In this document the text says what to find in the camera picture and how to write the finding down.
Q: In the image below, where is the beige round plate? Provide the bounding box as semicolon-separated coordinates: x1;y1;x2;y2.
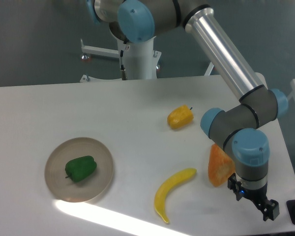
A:
45;138;114;203

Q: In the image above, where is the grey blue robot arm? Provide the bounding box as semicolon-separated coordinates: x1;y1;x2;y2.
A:
86;0;288;220

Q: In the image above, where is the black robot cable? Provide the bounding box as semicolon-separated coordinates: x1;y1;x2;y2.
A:
119;36;129;81

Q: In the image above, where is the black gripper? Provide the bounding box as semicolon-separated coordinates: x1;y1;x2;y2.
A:
227;173;279;221

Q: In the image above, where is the green toy bell pepper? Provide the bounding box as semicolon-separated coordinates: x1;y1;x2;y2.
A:
65;155;97;182

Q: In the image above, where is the yellow toy bell pepper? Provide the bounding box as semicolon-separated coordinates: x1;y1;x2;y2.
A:
167;105;194;129

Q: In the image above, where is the yellow toy banana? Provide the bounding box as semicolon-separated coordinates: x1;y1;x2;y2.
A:
153;168;197;224

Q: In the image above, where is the orange toy bread wedge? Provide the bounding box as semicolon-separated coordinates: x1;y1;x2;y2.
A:
207;144;235;187

